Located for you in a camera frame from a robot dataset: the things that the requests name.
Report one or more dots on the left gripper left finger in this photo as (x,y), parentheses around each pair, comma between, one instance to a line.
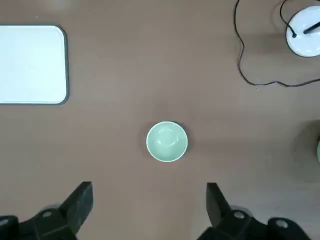
(50,225)

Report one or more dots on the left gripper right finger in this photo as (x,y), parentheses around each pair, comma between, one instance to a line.
(237,227)

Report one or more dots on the small green bowl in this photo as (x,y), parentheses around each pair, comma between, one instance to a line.
(167,141)

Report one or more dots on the large green bowl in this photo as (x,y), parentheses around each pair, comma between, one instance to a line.
(318,151)

